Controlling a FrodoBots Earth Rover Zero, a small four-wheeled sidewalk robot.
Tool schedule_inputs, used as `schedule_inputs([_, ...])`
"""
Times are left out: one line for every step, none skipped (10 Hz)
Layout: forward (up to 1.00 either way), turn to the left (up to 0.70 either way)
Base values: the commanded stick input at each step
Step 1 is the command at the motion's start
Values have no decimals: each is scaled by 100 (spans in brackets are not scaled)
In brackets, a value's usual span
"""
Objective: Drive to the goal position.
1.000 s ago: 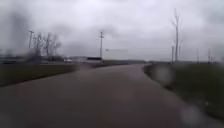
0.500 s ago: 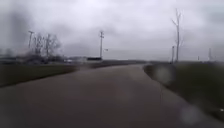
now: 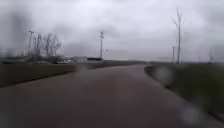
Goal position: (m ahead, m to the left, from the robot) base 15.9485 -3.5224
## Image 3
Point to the utility pole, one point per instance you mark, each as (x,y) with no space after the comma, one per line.
(101,45)

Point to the low building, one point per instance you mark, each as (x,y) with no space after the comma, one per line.
(87,59)

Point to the dark asphalt road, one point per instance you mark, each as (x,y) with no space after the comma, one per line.
(100,100)

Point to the short pole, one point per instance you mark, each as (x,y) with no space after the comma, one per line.
(173,54)

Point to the group of bare trees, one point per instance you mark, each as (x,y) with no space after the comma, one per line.
(45,48)

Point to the bare tree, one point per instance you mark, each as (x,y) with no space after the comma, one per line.
(179,36)

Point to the grass field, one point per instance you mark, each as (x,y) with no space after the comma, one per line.
(30,71)

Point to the grass verge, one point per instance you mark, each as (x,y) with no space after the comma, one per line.
(196,81)

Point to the lamp post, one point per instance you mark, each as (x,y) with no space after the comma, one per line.
(30,40)

